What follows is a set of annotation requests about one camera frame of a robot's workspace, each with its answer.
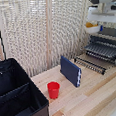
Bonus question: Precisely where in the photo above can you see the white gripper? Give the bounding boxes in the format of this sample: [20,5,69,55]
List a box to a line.
[86,4,116,33]

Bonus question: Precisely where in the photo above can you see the dark ribbed oven tray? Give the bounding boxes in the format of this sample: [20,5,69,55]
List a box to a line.
[84,39,116,66]

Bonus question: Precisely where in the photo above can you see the glass oven door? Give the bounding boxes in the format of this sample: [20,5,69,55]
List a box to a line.
[73,53,109,78]

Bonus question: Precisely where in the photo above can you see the yellow food pieces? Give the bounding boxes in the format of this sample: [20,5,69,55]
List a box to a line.
[85,21,94,28]

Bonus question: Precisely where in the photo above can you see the blue rectangular board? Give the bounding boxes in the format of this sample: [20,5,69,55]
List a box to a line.
[58,53,84,90]

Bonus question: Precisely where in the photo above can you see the woven room divider screen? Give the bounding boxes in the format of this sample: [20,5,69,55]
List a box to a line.
[0,0,111,80]

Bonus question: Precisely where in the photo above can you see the red plastic cup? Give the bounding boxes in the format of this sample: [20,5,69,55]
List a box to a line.
[46,80,62,101]

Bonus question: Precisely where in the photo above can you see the black fabric storage box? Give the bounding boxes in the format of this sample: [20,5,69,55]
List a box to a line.
[0,54,51,116]

